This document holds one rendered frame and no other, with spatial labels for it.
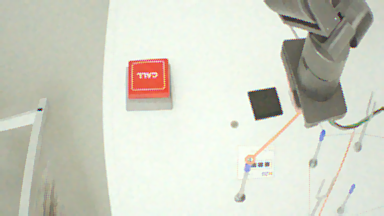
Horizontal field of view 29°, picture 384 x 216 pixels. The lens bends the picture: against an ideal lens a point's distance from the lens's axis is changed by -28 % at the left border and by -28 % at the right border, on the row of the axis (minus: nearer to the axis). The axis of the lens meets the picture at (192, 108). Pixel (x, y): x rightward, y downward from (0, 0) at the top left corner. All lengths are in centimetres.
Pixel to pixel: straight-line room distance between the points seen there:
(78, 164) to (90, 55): 31
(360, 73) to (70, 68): 121
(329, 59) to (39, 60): 152
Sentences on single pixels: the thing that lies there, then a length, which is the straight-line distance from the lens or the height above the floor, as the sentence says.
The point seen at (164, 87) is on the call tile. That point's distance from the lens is 115.
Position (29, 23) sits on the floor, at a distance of 229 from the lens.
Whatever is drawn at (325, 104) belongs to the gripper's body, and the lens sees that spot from 97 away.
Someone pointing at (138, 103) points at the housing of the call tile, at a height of 111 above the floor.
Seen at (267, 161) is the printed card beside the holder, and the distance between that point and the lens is 115.
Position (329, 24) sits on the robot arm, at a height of 141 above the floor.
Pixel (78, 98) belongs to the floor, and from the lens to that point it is 233.
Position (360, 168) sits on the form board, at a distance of 117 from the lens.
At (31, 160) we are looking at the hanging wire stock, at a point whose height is 48.
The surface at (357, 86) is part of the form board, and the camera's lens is 124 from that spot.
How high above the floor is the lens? 222
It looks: 71 degrees down
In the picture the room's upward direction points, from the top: 168 degrees clockwise
